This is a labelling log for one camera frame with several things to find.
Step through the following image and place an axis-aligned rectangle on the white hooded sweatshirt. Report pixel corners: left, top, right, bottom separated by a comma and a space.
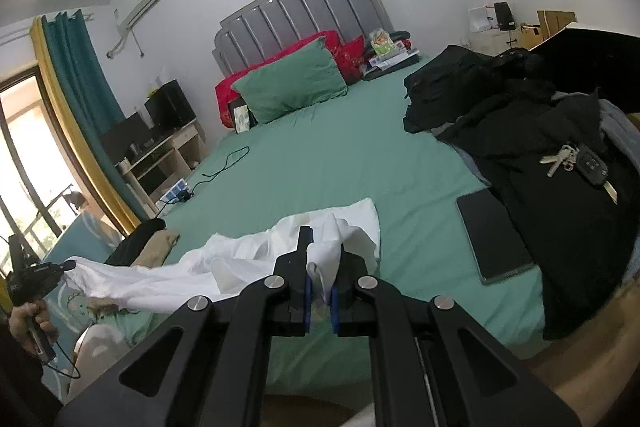
63, 198, 381, 313

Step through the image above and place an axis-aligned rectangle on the black clothes pile at right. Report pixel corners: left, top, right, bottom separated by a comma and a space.
404, 46, 639, 340

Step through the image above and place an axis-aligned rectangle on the left hand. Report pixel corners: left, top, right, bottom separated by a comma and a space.
9, 299, 58, 355

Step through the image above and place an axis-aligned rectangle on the black garment at left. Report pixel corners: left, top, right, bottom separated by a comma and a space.
104, 218, 166, 267

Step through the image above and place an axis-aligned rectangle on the beige garment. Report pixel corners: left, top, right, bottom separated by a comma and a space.
132, 230, 180, 268

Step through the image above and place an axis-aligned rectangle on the black tablet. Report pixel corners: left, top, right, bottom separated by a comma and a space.
457, 190, 534, 285

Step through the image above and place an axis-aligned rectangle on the white blue power strip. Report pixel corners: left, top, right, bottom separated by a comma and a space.
160, 179, 193, 205

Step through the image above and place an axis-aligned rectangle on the black power adapter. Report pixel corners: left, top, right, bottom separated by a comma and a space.
176, 190, 193, 202

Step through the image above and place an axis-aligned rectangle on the beige wooden desk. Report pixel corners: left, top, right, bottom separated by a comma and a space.
118, 119, 209, 218

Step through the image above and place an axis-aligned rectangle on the teal yellow curtain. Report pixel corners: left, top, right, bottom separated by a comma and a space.
30, 10, 148, 234

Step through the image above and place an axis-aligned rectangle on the black monitor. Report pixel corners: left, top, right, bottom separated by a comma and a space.
100, 79, 195, 165

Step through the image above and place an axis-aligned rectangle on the green bed sheet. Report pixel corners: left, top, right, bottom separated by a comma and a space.
89, 56, 547, 396

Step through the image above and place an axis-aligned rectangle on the black framed picture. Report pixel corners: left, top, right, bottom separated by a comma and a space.
228, 96, 257, 134

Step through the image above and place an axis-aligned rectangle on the key bunch with car key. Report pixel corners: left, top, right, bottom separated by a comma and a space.
539, 144, 618, 204

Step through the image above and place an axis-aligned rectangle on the green pillow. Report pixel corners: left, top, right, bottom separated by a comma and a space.
232, 37, 348, 124

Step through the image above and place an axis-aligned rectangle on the books and snacks pile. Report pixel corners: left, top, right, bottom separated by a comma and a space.
360, 28, 421, 80

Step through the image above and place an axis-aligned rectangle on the red pillow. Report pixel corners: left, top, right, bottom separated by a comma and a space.
215, 30, 364, 129

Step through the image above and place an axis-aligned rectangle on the white bedside cabinet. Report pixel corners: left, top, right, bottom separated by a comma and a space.
468, 1, 524, 56

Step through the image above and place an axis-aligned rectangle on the grey padded headboard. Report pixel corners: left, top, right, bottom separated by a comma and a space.
212, 0, 394, 76

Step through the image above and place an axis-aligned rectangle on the black charging cable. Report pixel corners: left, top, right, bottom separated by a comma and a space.
188, 145, 252, 194

